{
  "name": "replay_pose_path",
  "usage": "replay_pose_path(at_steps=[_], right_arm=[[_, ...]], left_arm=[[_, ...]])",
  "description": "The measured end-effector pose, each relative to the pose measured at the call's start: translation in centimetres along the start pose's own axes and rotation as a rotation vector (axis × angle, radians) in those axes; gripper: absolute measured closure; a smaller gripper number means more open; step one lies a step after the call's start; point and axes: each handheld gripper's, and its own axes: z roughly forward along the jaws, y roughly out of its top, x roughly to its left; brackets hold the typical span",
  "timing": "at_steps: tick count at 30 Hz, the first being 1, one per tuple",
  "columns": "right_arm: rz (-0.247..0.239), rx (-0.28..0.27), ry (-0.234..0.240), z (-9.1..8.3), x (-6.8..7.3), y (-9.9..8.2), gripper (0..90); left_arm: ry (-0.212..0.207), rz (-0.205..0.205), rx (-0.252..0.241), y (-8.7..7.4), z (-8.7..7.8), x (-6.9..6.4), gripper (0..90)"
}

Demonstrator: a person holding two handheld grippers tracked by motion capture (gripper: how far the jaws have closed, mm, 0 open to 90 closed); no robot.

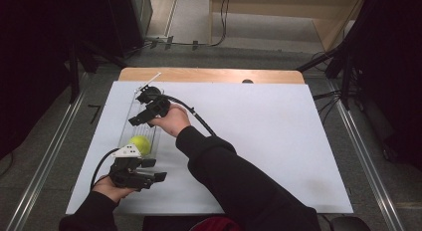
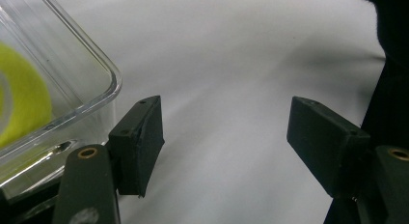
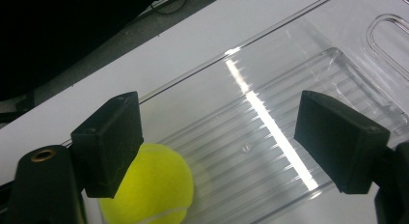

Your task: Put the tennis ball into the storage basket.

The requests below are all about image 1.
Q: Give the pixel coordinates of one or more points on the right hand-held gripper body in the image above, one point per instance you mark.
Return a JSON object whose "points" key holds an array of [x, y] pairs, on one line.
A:
{"points": [[154, 103]]}

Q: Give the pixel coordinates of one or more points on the black round seat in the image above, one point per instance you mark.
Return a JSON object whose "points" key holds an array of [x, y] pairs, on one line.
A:
{"points": [[350, 224]]}

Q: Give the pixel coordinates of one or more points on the metal floor rail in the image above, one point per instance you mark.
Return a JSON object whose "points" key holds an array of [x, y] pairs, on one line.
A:
{"points": [[46, 164], [365, 154]]}

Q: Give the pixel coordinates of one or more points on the wooden table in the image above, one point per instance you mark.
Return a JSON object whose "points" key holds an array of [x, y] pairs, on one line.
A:
{"points": [[212, 75]]}

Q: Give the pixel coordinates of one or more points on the clear plastic container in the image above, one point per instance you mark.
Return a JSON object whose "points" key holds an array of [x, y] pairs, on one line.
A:
{"points": [[141, 129]]}

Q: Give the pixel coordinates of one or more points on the dark curtain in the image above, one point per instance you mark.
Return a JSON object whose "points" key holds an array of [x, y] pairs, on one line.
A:
{"points": [[36, 58], [391, 68]]}

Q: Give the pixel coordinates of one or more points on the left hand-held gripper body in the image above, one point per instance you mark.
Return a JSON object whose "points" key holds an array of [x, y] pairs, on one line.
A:
{"points": [[127, 168]]}

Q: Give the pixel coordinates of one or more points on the yellow-green tennis ball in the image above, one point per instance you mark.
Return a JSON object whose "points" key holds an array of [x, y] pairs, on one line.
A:
{"points": [[141, 144]]}

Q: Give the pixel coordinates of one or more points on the white table mat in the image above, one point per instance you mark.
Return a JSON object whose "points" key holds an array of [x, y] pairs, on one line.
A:
{"points": [[265, 141]]}

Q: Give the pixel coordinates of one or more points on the black stand leg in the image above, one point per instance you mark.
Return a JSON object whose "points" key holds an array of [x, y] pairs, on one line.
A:
{"points": [[318, 60], [73, 75]]}

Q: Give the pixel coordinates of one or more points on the person's left hand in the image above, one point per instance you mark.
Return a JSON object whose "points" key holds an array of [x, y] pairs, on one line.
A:
{"points": [[109, 190]]}

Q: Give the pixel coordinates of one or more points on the light wooden furniture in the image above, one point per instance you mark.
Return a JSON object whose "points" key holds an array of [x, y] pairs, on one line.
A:
{"points": [[282, 12]]}

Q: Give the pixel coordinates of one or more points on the person's red clothing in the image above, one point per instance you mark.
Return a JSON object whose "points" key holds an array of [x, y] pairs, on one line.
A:
{"points": [[215, 224]]}

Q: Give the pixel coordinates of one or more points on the dark cabinet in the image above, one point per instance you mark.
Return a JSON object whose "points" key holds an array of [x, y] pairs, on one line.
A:
{"points": [[132, 22]]}

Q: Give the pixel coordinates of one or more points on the person's right hand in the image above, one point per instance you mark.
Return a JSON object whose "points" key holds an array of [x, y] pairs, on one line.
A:
{"points": [[174, 119]]}

